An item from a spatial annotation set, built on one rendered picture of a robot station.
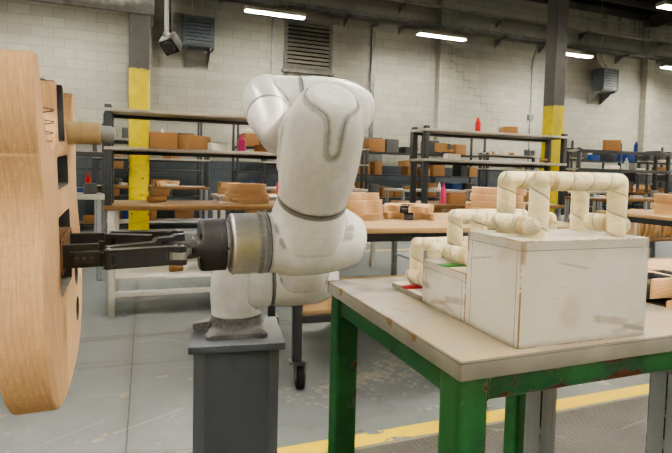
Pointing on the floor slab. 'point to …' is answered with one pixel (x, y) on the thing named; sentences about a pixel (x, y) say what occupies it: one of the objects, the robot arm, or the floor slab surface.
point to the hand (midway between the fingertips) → (69, 249)
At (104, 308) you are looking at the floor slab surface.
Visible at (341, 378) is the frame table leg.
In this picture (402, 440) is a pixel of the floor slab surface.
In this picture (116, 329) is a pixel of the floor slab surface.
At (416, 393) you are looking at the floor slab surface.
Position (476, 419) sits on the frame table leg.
